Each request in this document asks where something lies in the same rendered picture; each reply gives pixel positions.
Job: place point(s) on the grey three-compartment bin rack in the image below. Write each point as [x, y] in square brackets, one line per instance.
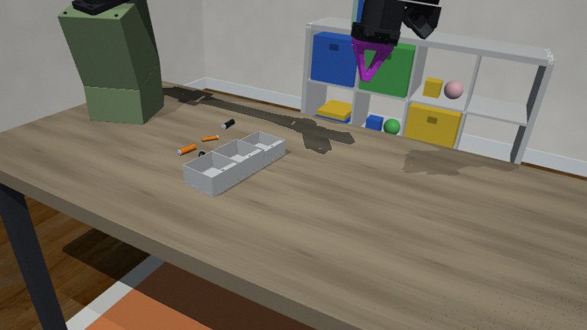
[210, 174]

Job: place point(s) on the orange battery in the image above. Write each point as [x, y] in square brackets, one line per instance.
[186, 149]
[209, 138]

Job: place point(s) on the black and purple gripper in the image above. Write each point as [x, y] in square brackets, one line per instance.
[372, 14]

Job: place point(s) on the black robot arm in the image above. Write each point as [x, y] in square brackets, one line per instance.
[422, 19]

